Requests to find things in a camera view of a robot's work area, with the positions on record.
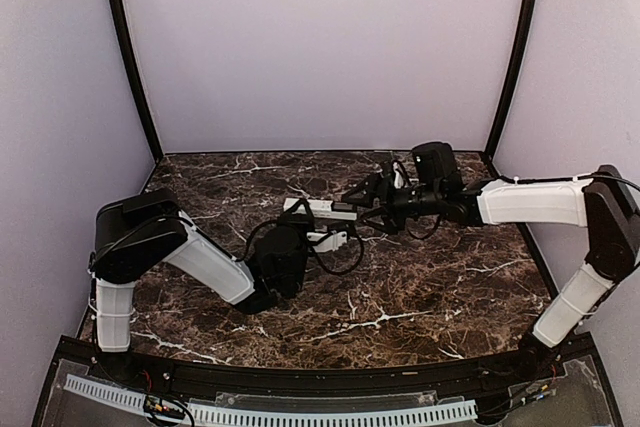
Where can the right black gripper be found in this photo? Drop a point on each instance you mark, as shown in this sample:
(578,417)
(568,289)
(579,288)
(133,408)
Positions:
(392,222)

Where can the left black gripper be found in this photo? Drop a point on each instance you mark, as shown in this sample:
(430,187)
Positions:
(306,221)

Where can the white remote control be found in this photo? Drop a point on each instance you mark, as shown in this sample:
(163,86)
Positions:
(322,209)

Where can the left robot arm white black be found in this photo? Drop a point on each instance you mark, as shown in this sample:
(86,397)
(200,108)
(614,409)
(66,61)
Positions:
(135,234)

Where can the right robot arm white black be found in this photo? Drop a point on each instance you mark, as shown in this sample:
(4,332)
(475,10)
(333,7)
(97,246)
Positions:
(600,202)

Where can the white slotted cable duct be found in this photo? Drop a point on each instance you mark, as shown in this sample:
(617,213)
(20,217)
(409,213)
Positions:
(233,409)

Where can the black front rail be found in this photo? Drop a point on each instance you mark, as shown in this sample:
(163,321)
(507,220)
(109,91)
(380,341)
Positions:
(474,376)

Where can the right black frame post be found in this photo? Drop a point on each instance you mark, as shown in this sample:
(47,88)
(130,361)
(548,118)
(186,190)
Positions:
(507,93)

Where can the black frame post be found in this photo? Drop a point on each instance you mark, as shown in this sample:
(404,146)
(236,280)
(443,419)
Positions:
(134,79)
(507,93)

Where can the left black frame post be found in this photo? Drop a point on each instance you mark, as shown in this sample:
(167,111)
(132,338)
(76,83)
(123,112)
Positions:
(134,79)

